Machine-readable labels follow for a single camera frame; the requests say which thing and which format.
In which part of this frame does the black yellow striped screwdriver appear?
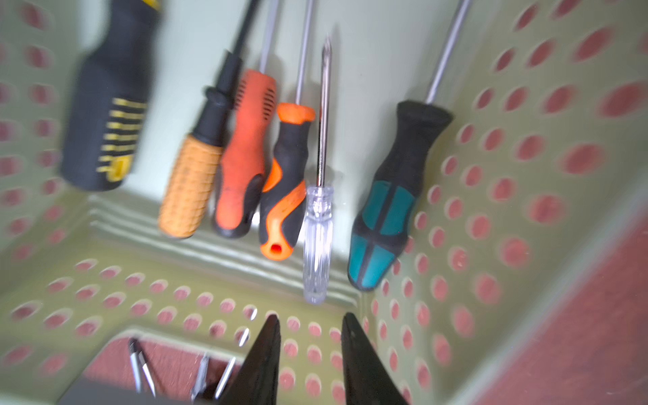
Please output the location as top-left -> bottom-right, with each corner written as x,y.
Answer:
60,1 -> 162,192

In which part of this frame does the black yellow dotted screwdriver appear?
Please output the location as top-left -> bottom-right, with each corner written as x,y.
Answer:
214,306 -> 258,400

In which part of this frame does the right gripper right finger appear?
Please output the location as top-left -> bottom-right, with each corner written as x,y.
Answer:
341,312 -> 408,405

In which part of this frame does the green black large screwdriver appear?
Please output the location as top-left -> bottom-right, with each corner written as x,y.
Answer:
191,354 -> 209,402

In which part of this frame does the yellow handled screwdriver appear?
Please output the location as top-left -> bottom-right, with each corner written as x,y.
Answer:
158,1 -> 259,239

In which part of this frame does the orange black curved screwdriver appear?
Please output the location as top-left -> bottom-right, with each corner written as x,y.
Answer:
259,1 -> 316,261

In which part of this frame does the clear small screwdriver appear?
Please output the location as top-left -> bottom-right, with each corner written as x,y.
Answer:
136,350 -> 157,398

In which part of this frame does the orange slim screwdriver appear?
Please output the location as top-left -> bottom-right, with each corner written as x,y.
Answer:
128,337 -> 143,393

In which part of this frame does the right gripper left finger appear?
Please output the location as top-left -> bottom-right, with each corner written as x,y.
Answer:
217,315 -> 281,405

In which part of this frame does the light green plastic bin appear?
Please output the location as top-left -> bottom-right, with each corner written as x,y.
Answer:
1,1 -> 647,404

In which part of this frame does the clear handled screwdriver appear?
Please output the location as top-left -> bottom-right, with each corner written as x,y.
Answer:
303,37 -> 334,305

